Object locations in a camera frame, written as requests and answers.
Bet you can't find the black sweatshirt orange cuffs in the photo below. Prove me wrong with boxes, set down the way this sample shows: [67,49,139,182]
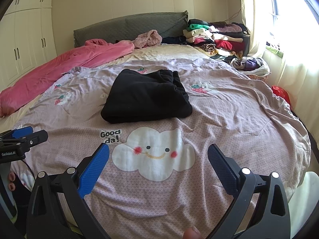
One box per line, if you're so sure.
[100,69,192,124]

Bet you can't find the bag of clothes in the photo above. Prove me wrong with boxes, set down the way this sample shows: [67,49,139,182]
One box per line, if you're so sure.
[230,57,270,77]

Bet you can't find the pile of folded clothes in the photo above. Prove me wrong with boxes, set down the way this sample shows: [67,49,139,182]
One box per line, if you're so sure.
[183,19,250,63]

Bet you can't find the left hand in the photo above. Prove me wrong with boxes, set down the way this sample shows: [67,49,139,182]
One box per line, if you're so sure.
[8,171,16,192]

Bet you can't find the right hand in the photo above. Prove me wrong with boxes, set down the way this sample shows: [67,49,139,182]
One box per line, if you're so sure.
[182,227,202,239]

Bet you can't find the lilac strawberry print bedsheet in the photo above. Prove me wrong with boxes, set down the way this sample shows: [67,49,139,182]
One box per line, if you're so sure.
[11,59,311,238]

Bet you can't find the red bag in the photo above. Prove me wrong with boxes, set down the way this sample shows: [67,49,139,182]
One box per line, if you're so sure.
[271,86,291,106]

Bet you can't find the cream wardrobe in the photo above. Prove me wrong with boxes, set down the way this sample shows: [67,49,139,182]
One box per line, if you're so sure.
[1,0,57,90]

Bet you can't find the pink blanket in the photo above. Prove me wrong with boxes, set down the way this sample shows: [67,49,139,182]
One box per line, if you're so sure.
[1,39,135,117]

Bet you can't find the dark navy garment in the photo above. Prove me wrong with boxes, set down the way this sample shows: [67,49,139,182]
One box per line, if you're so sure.
[162,36,187,45]

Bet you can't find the dusty pink fuzzy garment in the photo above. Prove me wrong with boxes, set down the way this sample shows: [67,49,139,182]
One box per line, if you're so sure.
[132,30,162,49]

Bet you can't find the grey quilted headboard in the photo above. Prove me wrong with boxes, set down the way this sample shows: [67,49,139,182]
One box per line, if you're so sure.
[74,11,188,48]

